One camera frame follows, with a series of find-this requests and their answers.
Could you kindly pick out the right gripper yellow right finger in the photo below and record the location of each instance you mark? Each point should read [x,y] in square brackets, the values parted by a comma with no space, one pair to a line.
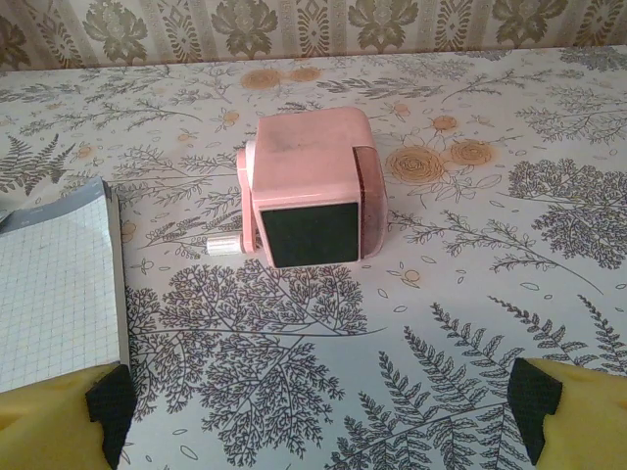
[583,421]

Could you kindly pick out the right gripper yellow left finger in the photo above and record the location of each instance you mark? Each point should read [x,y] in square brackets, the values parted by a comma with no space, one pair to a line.
[44,426]

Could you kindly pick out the grey-blue grid notebook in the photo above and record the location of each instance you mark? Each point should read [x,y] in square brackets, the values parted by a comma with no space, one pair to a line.
[54,284]

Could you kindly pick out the pink pencil sharpener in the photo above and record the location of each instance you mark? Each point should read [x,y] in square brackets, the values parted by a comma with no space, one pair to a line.
[308,166]

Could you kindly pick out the floral tablecloth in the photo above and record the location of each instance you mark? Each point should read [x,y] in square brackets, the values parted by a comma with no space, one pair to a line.
[441,294]

